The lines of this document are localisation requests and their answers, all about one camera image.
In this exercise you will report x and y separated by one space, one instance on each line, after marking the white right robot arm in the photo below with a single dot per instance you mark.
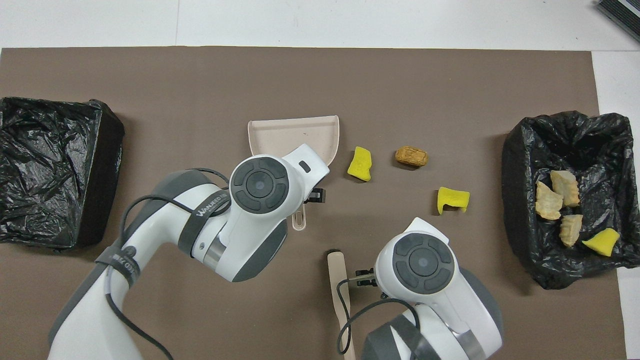
425 260

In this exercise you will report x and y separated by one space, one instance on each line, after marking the black bag-lined bin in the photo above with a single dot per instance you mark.
45 165
530 150

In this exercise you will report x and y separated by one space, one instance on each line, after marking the beige hand brush black bristles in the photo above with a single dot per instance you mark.
337 280

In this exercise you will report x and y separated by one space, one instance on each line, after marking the yellow notched sponge piece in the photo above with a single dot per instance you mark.
452 197

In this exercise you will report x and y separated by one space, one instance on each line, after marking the black ribbed device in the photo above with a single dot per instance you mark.
622 12

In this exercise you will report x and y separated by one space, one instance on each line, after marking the brown table mat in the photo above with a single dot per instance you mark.
225 90

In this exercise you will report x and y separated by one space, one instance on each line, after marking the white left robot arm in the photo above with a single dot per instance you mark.
210 235

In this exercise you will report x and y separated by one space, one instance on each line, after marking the beige plastic dustpan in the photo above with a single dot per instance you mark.
290 135

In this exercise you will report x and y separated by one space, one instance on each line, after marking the pale bread piece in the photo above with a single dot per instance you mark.
565 187

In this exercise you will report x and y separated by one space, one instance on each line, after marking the brown bread roll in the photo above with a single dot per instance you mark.
411 156

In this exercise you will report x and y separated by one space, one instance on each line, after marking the yellow wedge sponge piece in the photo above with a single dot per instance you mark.
602 242

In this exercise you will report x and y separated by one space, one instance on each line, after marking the small golden croissant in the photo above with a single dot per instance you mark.
570 230

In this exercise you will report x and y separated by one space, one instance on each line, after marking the large golden croissant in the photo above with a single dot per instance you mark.
547 202

